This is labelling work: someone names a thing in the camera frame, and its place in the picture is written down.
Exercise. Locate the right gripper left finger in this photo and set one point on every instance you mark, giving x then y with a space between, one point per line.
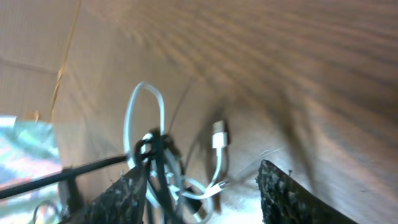
123 202

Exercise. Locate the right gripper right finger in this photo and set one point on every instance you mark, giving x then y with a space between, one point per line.
285 201

